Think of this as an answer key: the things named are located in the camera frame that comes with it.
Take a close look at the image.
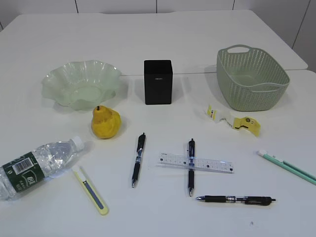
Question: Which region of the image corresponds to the yellow pear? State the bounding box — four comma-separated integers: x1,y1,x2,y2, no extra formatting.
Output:
91,105,121,139

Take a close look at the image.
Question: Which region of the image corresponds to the clear plastic water bottle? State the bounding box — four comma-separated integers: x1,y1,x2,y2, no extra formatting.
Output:
0,136,84,201

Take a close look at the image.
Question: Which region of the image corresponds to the black gel pen left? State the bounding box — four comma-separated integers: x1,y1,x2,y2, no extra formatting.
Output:
132,132,146,188

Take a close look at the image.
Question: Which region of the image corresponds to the black gel pen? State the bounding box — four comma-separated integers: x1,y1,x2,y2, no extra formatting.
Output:
196,196,276,206
188,138,195,196
132,132,146,188

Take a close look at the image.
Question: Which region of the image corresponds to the clear plastic ruler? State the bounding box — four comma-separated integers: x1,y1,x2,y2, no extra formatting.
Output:
157,153,234,174

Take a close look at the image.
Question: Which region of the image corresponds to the black gel pen middle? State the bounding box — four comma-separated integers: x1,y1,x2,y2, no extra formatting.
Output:
188,138,195,196

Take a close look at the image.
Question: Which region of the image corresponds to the black square pen holder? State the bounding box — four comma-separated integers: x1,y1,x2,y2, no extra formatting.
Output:
144,60,173,105

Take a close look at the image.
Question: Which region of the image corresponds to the green wavy glass plate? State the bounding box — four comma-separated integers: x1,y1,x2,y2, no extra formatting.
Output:
41,60,121,110

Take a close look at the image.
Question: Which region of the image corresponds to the green woven plastic basket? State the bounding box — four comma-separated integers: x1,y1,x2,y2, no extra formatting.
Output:
216,44,290,112

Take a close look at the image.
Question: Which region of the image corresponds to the yellow utility knife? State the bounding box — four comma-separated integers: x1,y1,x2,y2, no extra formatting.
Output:
72,166,109,216

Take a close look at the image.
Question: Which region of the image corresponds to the black gel pen bottom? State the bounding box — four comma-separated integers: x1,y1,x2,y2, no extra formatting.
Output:
196,196,276,206

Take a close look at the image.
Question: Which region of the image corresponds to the green white mechanical pencil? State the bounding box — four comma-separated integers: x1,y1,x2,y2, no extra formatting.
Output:
257,150,316,185

